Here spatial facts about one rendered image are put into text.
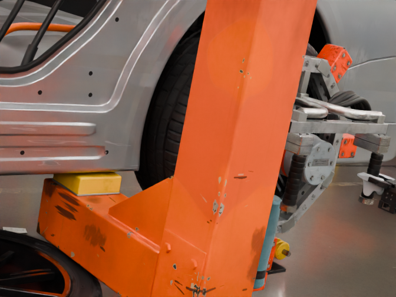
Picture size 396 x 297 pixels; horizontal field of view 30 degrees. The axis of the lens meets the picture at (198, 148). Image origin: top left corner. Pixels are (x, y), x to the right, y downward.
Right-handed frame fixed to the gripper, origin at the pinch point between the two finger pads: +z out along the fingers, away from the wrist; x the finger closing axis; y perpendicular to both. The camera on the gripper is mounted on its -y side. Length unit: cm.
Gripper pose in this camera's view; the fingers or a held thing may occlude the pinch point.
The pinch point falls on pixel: (366, 172)
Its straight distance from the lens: 219.3
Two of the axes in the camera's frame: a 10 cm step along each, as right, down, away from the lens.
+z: -6.4, -2.9, 7.1
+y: -1.9, 9.6, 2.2
